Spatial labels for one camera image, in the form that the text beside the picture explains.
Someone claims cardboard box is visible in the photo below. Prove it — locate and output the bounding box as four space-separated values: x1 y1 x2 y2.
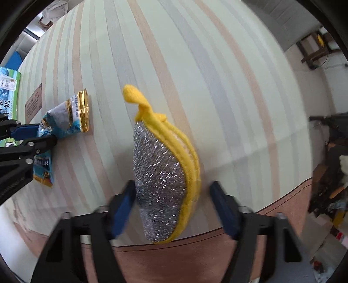
0 66 22 149

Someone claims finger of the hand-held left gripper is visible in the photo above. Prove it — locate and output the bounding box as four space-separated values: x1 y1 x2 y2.
0 113 40 142
0 135 58 205

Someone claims brown wooden chair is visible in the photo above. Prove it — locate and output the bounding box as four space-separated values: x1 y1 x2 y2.
296 26 343 68

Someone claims blue box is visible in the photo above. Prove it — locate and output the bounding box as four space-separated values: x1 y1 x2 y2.
5 52 23 74

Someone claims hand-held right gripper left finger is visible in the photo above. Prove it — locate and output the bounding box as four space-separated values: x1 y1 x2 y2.
30 180 136 283

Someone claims striped cat print tablecloth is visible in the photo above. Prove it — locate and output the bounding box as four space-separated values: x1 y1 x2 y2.
0 0 313 283

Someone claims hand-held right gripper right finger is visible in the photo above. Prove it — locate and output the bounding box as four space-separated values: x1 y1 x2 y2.
209 180 317 283

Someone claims brown rectangular label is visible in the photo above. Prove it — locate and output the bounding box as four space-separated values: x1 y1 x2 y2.
26 83 42 119

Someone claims yellow silver scouring pad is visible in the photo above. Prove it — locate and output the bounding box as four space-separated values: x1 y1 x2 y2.
123 84 202 244

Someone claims blue gold-edged snack packet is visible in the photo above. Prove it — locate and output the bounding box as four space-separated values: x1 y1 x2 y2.
33 88 90 188

